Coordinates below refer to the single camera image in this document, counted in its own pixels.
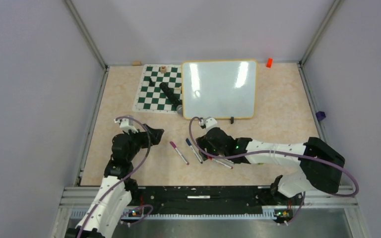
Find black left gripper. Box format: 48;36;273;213
123;123;163;161

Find red marker pen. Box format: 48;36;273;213
208;157;234;169

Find yellow framed whiteboard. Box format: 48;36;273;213
181;59;258;119

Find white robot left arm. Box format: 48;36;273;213
65;124;164;238

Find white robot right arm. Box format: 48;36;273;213
196;127;345;204

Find blue capped marker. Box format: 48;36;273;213
186;138;203;164

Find purple capped marker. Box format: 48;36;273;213
170;141;189;165

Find green white chess mat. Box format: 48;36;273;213
132;64;183;114

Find black glitter microphone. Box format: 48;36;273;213
159;82;183;116

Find wooden chess piece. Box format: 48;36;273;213
160;66;167;73

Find orange block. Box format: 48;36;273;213
266;58;273;68

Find purple block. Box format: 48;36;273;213
315;111;326;121

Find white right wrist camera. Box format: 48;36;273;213
198;117;219;131

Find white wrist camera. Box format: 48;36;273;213
198;117;219;131
114;119;139;134

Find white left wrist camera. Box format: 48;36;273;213
114;119;139;134

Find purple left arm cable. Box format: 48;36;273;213
75;116;154;238

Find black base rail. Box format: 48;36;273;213
134;185;303;217

